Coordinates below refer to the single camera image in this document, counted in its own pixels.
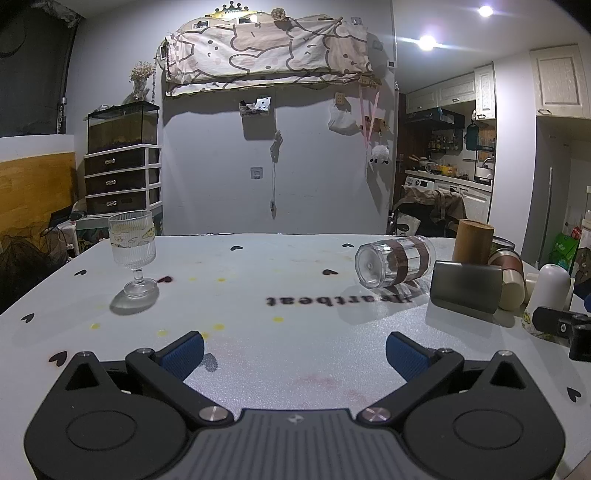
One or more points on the round ceiling light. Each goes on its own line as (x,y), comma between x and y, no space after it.
(485,10)
(427,43)

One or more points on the dark round cup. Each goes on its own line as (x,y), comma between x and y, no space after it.
(504,244)

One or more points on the white plastic bottle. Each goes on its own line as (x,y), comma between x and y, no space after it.
(549,288)

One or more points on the black spice rack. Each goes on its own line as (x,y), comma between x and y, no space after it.
(444,143)

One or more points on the wooden panel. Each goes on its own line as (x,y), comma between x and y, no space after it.
(37,189)

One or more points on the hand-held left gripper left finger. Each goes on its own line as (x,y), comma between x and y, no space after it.
(183,356)

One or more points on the clear cup with brown band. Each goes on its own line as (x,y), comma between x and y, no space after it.
(396,262)

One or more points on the teal hanging bag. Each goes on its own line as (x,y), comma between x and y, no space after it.
(472,136)

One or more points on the chair with brown jacket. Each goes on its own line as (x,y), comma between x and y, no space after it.
(427,207)

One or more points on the wall socket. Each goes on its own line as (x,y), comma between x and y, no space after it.
(256,173)

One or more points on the tall white cupboard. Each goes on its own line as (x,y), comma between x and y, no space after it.
(561,78)

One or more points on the cartoon printed blanket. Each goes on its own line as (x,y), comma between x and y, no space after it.
(263,48)

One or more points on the white plastic bag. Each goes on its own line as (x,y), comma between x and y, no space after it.
(341,121)

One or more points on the glass fish tank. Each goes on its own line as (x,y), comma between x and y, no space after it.
(121,127)

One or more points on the white plush sheep toy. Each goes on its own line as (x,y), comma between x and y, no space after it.
(380,154)

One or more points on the white kitchen wall cabinets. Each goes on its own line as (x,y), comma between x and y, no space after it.
(455,90)

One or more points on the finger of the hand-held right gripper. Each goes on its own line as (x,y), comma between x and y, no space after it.
(554,323)
(581,339)

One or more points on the gold crown decoration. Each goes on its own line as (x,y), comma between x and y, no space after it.
(229,11)

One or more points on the dried flowers in vase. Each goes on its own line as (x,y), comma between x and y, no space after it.
(141,78)

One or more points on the brown and white paper cup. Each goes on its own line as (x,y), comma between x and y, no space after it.
(511,284)

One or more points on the green bag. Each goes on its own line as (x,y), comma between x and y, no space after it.
(565,249)

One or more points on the ribbed glass goblet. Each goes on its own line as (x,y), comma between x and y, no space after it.
(132,247)

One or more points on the black curtain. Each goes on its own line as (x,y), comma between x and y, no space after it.
(32,69)

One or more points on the grey metal box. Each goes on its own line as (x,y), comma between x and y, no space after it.
(465,286)

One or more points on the white heart print table mat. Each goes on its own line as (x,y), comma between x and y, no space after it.
(286,332)

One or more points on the white washing machine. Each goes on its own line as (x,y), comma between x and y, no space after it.
(421,182)

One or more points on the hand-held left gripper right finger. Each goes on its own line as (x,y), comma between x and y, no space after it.
(406,357)

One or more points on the white drawer cabinet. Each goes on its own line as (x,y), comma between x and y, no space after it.
(122,180)

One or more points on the wooden cylinder container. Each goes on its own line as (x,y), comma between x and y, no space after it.
(472,242)

